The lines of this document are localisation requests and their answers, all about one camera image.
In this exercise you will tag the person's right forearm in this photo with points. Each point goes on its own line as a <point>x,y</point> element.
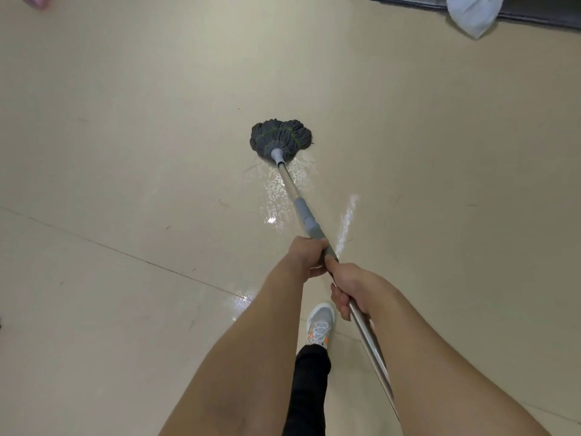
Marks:
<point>445,363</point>

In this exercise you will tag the dark grey mat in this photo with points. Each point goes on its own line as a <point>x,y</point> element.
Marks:
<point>535,8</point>

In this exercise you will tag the white cloth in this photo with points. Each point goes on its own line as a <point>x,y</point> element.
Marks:
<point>474,13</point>

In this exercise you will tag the person's black trouser leg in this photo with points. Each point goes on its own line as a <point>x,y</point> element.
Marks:
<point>308,395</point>

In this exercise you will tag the person's right hand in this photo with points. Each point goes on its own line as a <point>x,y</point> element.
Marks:
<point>358,286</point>

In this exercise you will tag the person's left thumb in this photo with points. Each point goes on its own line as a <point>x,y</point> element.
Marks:
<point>317,271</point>

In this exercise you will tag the person's right thumb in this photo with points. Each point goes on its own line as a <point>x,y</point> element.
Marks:
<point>330,266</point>

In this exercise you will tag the person's left forearm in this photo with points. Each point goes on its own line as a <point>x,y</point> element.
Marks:
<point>236,358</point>

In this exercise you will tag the pink object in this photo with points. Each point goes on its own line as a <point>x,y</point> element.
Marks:
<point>36,0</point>

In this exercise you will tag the white grey sneaker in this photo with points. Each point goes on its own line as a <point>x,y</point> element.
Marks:
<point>319,329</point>

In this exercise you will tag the person's left hand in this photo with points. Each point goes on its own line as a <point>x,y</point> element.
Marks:
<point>302,257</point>

